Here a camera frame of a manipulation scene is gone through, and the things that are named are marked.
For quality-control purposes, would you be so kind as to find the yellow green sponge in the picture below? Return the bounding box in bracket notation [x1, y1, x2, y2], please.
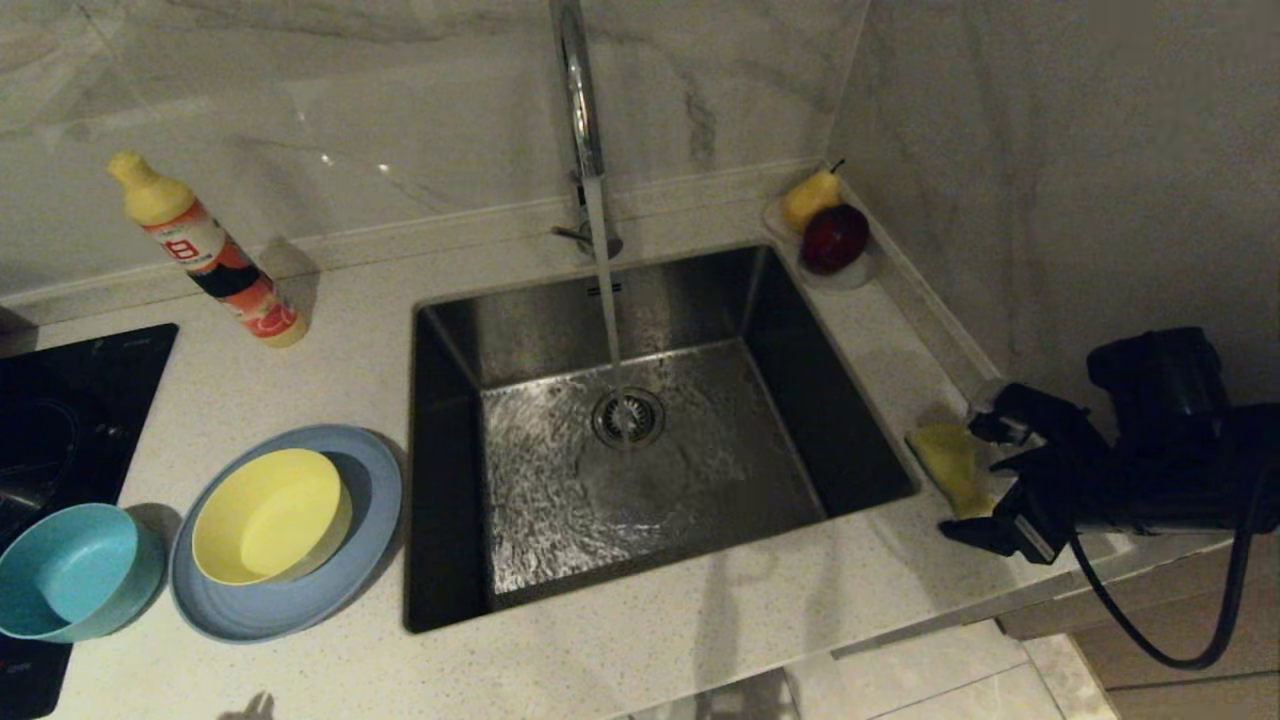
[905, 422, 997, 521]

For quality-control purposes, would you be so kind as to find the orange label dish soap bottle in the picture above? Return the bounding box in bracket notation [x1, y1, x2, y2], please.
[107, 151, 309, 349]

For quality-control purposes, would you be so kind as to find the teal bowl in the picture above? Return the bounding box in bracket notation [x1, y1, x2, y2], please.
[0, 503, 166, 643]

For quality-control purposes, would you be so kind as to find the stainless steel sink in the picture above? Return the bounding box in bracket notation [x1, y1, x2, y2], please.
[403, 243, 921, 634]

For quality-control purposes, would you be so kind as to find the small white dish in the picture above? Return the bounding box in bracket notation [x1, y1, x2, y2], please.
[762, 198, 881, 292]

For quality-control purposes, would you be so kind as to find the dark red apple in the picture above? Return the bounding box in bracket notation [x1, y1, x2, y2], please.
[798, 203, 871, 276]

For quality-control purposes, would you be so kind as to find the yellow pear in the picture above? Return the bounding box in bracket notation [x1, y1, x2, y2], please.
[780, 158, 846, 233]

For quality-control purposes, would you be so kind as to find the round metal drain strainer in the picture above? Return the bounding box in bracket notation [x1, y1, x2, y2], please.
[590, 387, 667, 451]

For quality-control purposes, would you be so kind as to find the running water stream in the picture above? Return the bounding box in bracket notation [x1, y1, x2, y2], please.
[583, 175, 633, 443]

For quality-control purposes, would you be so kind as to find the chrome faucet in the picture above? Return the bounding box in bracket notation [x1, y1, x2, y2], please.
[548, 0, 623, 261]

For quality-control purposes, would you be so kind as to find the grey blue plate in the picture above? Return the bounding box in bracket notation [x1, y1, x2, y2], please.
[168, 425, 403, 644]

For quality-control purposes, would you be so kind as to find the yellow bowl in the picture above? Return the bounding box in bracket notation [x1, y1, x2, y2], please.
[190, 448, 353, 587]

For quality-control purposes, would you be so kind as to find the black glass cooktop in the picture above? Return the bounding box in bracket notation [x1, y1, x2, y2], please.
[0, 323, 179, 720]

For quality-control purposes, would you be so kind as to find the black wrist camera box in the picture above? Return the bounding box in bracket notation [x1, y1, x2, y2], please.
[968, 382, 1096, 471]

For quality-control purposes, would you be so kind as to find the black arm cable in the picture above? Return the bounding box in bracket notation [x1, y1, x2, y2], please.
[1070, 460, 1280, 671]

